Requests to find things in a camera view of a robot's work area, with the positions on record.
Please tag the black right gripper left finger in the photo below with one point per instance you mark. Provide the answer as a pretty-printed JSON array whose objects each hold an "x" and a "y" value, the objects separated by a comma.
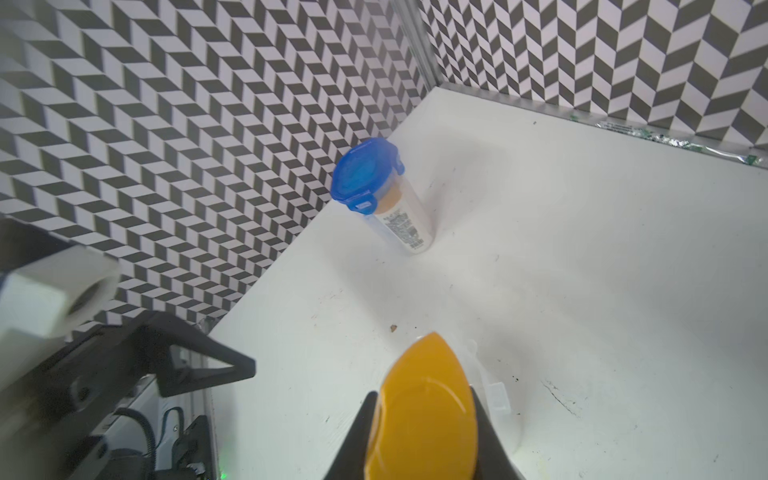
[{"x": 349, "y": 462}]

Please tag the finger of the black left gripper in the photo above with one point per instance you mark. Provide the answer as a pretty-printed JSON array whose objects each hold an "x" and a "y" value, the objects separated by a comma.
[{"x": 182, "y": 358}]

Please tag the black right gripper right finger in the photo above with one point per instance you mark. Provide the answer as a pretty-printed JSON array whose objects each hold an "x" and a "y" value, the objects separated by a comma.
[{"x": 492, "y": 461}]

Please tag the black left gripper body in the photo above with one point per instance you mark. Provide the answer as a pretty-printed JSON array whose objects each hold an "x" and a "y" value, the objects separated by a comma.
[{"x": 50, "y": 417}]

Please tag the shampoo bottle gold cap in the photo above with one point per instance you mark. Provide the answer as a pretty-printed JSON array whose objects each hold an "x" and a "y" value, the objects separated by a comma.
[{"x": 424, "y": 424}]

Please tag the clear plastic cup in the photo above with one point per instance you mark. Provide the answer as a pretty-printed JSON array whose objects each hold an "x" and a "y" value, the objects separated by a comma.
[
  {"x": 398, "y": 214},
  {"x": 494, "y": 396}
]

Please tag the blue lid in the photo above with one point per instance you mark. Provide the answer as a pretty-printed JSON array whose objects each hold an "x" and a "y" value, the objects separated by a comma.
[{"x": 365, "y": 174}]

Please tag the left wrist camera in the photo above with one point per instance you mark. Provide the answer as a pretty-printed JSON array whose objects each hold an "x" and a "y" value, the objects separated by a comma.
[{"x": 51, "y": 296}]

